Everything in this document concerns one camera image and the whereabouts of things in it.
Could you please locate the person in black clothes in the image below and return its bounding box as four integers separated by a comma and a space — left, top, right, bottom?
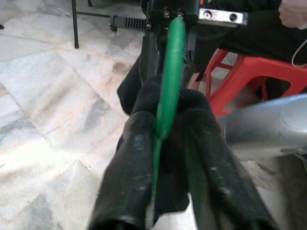
189, 0, 307, 108

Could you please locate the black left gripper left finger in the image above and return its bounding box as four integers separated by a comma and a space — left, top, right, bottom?
87, 110, 159, 230

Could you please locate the marble pattern folding table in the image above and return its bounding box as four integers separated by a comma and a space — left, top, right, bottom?
71, 0, 112, 49

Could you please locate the green plastic clothes hanger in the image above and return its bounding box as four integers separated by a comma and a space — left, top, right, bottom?
151, 16, 200, 228

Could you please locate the red plastic stool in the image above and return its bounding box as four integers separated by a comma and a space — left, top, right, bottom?
195, 47, 307, 117

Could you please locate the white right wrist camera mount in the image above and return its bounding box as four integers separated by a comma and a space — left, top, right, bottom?
198, 7, 248, 27

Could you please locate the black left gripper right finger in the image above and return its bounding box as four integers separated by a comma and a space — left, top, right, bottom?
181, 107, 278, 230

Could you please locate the person's hand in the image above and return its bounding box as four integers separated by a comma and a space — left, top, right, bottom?
279, 0, 307, 30

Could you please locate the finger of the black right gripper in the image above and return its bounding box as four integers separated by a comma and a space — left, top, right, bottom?
117, 55, 164, 115
177, 88, 213, 118

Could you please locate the thin white cable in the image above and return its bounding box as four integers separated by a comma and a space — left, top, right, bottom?
291, 42, 307, 68

